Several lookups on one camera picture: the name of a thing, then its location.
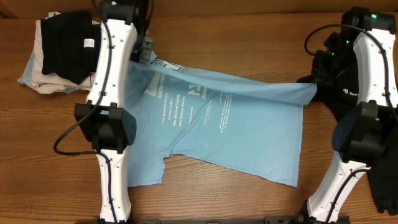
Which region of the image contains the black t-shirt with logo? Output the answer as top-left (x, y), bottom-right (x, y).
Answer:
top-left (297, 29), bottom-right (398, 216)

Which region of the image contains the folded beige garment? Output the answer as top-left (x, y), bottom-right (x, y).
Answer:
top-left (30, 11), bottom-right (101, 94)

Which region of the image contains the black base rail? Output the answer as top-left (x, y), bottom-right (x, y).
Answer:
top-left (74, 215), bottom-right (351, 224)

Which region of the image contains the light blue printed t-shirt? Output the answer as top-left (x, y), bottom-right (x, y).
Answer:
top-left (126, 56), bottom-right (317, 187)

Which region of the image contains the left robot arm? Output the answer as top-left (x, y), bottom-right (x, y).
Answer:
top-left (74, 1), bottom-right (153, 223)

